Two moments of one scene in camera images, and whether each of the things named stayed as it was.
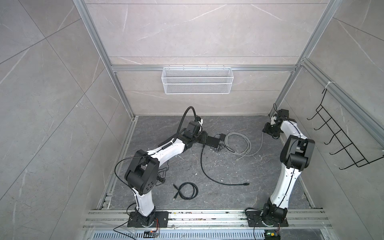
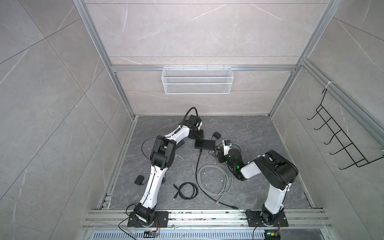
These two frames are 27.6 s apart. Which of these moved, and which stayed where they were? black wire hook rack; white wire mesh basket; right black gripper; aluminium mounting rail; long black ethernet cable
Moved: right black gripper; long black ethernet cable
Stayed: white wire mesh basket; aluminium mounting rail; black wire hook rack
